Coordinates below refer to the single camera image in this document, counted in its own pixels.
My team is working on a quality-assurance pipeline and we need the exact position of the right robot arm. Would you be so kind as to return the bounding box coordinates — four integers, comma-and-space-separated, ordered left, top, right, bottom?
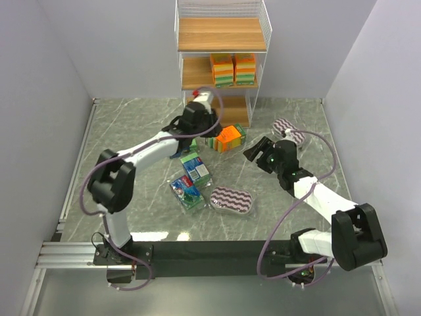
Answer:
243, 137, 388, 271

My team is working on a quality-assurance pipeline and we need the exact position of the orange sponge pack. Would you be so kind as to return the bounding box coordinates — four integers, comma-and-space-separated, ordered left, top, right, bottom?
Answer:
205, 123, 247, 153
234, 53, 257, 85
210, 53, 234, 88

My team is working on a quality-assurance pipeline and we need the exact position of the left aluminium rail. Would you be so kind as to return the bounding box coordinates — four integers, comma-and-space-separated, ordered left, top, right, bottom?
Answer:
35, 98, 100, 271

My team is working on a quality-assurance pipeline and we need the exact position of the white wire shelf rack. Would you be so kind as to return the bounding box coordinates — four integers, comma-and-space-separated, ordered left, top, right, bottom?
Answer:
174, 1, 272, 127

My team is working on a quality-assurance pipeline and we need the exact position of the purple cable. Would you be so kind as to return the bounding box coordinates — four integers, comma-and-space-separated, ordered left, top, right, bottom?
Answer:
80, 86, 225, 291
256, 130, 337, 287

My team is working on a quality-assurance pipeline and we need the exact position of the black base beam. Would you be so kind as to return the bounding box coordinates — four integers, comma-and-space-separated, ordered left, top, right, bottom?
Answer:
131, 239, 330, 280

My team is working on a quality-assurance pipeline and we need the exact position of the blue green sponge pack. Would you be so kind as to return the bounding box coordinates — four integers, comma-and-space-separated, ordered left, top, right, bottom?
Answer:
170, 138, 197, 159
180, 152, 211, 188
170, 175, 205, 211

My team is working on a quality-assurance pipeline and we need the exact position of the middle wooden shelf board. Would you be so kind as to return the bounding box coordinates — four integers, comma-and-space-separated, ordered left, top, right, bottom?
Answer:
181, 55, 259, 92

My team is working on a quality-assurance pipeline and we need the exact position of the top wooden shelf board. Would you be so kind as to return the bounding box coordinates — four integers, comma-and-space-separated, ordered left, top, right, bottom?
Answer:
178, 17, 266, 53

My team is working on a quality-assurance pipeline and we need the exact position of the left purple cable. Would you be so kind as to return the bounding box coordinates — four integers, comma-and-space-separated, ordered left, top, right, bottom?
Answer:
80, 86, 225, 291

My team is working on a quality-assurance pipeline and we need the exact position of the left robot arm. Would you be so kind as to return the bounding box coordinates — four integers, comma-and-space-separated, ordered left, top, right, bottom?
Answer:
79, 93, 222, 262

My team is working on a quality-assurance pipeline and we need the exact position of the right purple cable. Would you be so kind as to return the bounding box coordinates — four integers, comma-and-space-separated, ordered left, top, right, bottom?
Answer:
256, 130, 337, 287

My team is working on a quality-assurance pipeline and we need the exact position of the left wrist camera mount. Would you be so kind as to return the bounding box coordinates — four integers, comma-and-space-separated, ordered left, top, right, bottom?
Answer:
192, 90, 214, 105

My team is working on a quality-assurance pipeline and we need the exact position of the purple wavy sponge pack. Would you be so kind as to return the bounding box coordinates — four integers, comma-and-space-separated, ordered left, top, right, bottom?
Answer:
210, 186, 253, 215
272, 118, 306, 149

